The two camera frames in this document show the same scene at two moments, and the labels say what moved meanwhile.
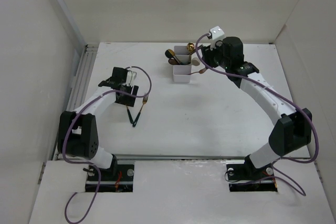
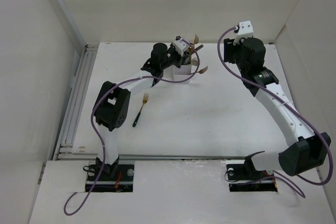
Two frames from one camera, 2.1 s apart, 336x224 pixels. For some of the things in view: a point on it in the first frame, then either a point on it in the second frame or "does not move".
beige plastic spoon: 196,61 does not move
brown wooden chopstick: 200,71 does not move
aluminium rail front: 180,157 does not move
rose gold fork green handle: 129,115 to 196,39
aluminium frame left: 81,82 does not move
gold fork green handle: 145,99 does not move
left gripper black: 127,101 to 180,59
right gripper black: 207,54 to 229,48
